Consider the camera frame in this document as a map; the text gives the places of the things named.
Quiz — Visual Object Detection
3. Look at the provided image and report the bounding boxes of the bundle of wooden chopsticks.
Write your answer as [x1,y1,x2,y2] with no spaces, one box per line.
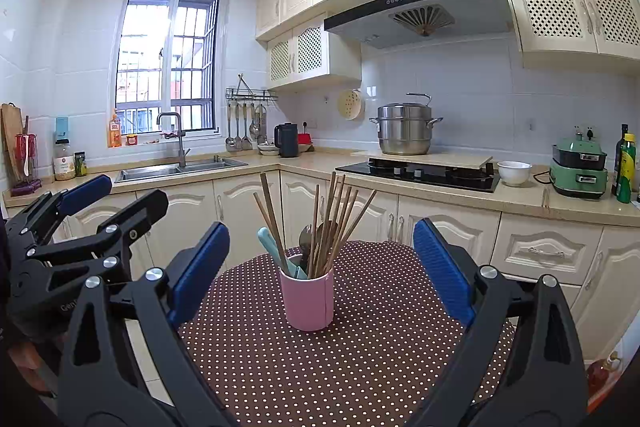
[252,171,378,280]

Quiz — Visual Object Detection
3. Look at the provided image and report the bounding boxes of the light blue sheathed knife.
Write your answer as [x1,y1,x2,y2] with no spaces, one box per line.
[257,227,308,280]

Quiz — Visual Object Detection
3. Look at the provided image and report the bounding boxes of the small lattice door cabinet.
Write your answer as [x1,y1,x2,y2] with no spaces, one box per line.
[266,13,362,90]

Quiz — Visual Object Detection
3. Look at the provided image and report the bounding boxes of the cream lower cabinets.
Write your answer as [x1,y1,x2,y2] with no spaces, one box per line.
[5,169,640,360]

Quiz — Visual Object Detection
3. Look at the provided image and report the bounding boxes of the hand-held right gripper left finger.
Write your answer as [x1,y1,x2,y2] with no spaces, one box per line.
[56,221,232,427]

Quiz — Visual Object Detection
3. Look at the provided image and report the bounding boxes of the steel steamer pot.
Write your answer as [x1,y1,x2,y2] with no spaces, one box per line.
[369,93,444,156]

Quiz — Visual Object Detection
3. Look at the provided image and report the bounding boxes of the dark red utensil holder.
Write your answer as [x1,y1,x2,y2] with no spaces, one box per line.
[10,133,43,198]

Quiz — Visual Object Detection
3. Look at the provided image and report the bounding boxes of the red plastic container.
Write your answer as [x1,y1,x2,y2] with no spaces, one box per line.
[586,351,625,400]

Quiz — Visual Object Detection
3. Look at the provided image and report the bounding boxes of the black kettle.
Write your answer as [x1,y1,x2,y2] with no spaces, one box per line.
[274,122,300,158]

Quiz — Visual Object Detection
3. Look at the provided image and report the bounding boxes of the wooden cutting board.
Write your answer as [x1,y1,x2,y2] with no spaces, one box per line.
[0,103,26,182]

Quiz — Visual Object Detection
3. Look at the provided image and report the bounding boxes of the round trivet on wall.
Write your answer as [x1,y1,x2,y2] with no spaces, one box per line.
[336,89,366,122]

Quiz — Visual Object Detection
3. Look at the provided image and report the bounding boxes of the steel skimmer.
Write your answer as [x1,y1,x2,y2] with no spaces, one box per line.
[249,103,268,142]

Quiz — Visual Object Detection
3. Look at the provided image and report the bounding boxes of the clear jar with label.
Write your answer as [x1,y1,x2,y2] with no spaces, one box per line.
[53,138,77,181]

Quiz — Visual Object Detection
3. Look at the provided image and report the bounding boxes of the dark glass bottle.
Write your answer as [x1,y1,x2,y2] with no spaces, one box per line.
[612,123,632,198]

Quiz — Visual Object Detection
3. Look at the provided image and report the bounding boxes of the barred window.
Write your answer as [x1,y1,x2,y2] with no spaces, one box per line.
[115,0,222,135]

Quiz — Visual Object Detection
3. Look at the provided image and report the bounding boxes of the wide lattice door cabinet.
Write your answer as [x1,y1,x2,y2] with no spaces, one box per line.
[497,0,640,70]

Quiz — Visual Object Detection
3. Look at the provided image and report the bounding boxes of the brown polka dot tablecloth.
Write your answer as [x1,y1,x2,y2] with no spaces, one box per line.
[178,239,516,427]

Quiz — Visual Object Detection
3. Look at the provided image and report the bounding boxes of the orange dish soap bottle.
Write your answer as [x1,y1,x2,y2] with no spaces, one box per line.
[108,108,123,148]

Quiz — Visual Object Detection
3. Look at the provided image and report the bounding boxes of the steel sink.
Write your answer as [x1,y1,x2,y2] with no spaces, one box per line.
[114,157,249,184]

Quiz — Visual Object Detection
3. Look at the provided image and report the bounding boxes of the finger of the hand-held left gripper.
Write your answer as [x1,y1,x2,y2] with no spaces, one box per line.
[6,174,113,253]
[27,189,169,285]

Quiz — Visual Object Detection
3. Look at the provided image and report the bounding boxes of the steel ladle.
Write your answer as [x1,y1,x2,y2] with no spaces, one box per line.
[225,103,237,152]

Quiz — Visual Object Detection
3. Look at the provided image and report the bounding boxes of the green electric cooker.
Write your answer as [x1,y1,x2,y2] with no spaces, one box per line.
[548,132,609,200]

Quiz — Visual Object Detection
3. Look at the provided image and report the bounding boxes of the pink cup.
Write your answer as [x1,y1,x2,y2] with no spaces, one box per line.
[278,254,335,333]

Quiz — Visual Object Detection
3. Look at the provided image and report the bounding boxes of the steel spoon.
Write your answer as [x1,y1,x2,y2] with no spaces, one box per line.
[299,223,315,278]
[316,219,341,258]

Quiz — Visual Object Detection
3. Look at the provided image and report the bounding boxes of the steel slotted turner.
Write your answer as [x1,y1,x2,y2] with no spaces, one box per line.
[241,103,254,151]

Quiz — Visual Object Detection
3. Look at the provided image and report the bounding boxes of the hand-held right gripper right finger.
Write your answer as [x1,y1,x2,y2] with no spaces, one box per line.
[412,217,590,427]

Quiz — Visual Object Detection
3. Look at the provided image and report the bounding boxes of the beige stone countertop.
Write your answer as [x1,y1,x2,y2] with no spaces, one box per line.
[2,147,640,228]

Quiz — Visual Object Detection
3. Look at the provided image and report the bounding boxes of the white bowl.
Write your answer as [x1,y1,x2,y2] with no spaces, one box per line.
[496,160,533,186]

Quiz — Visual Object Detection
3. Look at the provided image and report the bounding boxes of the wall utensil rack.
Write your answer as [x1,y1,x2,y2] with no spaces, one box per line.
[225,73,279,104]

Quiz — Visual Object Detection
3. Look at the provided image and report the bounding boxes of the green bottle yellow cap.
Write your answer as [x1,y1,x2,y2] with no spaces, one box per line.
[616,134,637,204]

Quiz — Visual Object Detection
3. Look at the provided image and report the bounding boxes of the black gas hob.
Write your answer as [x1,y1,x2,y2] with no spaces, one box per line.
[335,157,502,194]

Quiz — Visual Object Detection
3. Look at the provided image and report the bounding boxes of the black range hood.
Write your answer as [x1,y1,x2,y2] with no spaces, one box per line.
[323,0,513,50]

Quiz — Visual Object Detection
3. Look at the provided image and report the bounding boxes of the steel faucet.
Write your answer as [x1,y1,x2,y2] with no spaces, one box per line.
[156,112,191,168]

